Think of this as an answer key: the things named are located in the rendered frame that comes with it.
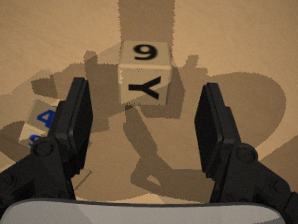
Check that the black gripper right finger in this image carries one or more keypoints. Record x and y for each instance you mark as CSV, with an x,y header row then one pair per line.
x,y
233,165

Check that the beige block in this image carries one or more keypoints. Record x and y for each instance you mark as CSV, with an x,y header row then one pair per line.
x,y
37,123
144,73

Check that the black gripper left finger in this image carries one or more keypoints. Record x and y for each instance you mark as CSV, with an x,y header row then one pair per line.
x,y
56,158

